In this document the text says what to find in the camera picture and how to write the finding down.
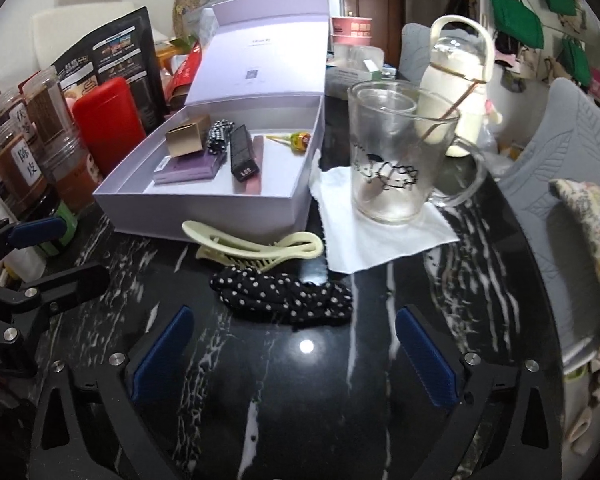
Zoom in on black polka dot scrunchie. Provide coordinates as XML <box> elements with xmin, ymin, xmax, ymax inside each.
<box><xmin>209</xmin><ymin>266</ymin><xmax>353</xmax><ymax>328</ymax></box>

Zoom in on cream hair claw clip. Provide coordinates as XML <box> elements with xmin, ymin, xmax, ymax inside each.
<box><xmin>182</xmin><ymin>220</ymin><xmax>324</xmax><ymax>272</ymax></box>

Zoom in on clear spice jar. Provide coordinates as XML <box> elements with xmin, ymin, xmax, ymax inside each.
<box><xmin>22</xmin><ymin>66</ymin><xmax>102</xmax><ymax>214</ymax></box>

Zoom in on red canister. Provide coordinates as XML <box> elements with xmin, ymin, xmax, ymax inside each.
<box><xmin>72</xmin><ymin>77</ymin><xmax>146</xmax><ymax>176</ymax></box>

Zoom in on white paper napkin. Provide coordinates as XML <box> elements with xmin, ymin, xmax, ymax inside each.
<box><xmin>309</xmin><ymin>165</ymin><xmax>460</xmax><ymax>274</ymax></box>

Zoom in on purple flat box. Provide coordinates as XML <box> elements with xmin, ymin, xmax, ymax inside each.
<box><xmin>154</xmin><ymin>151</ymin><xmax>226</xmax><ymax>184</ymax></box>

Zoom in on gold small box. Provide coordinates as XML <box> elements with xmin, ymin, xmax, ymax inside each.
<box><xmin>166</xmin><ymin>115</ymin><xmax>211</xmax><ymax>157</ymax></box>

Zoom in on black lipstick box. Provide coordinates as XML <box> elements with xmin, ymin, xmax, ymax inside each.
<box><xmin>230</xmin><ymin>126</ymin><xmax>260</xmax><ymax>182</ymax></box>

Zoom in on lilac open gift box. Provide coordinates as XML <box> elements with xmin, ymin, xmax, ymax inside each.
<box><xmin>94</xmin><ymin>0</ymin><xmax>330</xmax><ymax>243</ymax></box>

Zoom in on black snack bag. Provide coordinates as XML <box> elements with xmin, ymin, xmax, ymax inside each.
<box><xmin>54</xmin><ymin>8</ymin><xmax>168</xmax><ymax>133</ymax></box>

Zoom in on clear cartoon glass mug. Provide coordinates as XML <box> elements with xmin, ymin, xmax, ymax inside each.
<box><xmin>348</xmin><ymin>80</ymin><xmax>488</xmax><ymax>224</ymax></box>

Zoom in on red snack packet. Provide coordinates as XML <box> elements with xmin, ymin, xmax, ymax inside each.
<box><xmin>164</xmin><ymin>42</ymin><xmax>202</xmax><ymax>112</ymax></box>

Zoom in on green lollipop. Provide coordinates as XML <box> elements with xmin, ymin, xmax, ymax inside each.
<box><xmin>265</xmin><ymin>131</ymin><xmax>311</xmax><ymax>154</ymax></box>

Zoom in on grey cushioned chair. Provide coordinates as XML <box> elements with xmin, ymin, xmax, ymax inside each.
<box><xmin>498</xmin><ymin>78</ymin><xmax>600</xmax><ymax>374</ymax></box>

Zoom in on white tissue box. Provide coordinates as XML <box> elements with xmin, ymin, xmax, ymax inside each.
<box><xmin>325</xmin><ymin>44</ymin><xmax>385</xmax><ymax>101</ymax></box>

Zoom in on pink paper noodle cup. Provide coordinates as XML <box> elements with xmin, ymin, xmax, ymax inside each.
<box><xmin>332</xmin><ymin>16</ymin><xmax>373</xmax><ymax>46</ymax></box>

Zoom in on brown wooden door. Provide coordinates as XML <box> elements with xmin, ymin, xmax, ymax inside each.
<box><xmin>343</xmin><ymin>0</ymin><xmax>405</xmax><ymax>67</ymax></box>

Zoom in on checkered hair tie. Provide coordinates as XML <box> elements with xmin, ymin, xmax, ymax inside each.
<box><xmin>206</xmin><ymin>118</ymin><xmax>235</xmax><ymax>156</ymax></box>

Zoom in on cream water bottle with handle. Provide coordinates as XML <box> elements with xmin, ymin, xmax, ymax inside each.
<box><xmin>420</xmin><ymin>14</ymin><xmax>495</xmax><ymax>143</ymax></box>

